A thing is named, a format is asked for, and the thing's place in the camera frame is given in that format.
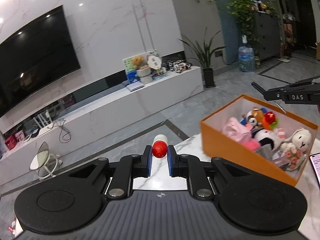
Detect black curved television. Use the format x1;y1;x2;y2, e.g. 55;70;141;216
0;5;81;118

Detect leafy green vine plant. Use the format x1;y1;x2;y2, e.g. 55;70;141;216
226;0;261;43

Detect pink round plush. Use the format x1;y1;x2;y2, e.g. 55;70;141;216
243;140;261;152

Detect smartphone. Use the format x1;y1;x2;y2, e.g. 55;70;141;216
309;152;320;186

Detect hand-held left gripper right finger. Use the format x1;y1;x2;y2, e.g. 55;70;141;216
167;145;251;198

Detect red gift box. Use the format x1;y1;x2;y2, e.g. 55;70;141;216
4;135;17;151

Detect white crochet rabbit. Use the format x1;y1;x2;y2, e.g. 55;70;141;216
279;128;313;167

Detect pink fabric pouch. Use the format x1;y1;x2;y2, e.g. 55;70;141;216
222;117;253;143

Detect orange crochet fruit toy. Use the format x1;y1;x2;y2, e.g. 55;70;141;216
262;112;279;131

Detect black cable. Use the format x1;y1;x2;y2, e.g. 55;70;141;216
58;119;72;143

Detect white dog plush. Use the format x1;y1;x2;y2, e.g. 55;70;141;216
253;127;286;153

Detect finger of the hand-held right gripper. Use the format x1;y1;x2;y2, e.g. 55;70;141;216
251;81;286;103
287;75;320;90

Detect small white bottle red cap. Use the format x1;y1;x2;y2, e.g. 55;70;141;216
152;134;169;159

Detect round white paddle fan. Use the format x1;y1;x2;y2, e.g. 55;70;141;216
147;55;163;71

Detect large blue water bottle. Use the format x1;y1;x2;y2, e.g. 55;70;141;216
237;35;256;74

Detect tall potted green plant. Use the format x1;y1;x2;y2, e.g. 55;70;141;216
178;27;226;88

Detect brown bear plush sailor outfit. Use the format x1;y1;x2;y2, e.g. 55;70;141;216
240;107;265;128

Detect brown teddy bear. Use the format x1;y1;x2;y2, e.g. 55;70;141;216
131;55;148;71

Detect green illustrated picture book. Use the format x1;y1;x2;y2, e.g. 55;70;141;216
122;54;139;84

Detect small round stool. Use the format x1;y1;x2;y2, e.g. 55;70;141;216
29;142;63;181

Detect orange cardboard box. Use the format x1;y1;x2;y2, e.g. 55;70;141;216
199;94;319;187

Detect grey drawer cabinet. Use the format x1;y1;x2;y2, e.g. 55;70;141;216
253;12;282;61

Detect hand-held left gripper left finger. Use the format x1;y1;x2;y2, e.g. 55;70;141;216
68;145;153;198

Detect white laptop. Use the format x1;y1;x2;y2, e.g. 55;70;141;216
126;82;146;92

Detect white marble media console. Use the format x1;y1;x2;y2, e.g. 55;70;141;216
0;66;205;175

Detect white router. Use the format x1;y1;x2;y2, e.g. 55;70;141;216
33;110;57;136

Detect black white brick models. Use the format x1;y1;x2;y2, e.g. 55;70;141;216
162;60;193;74

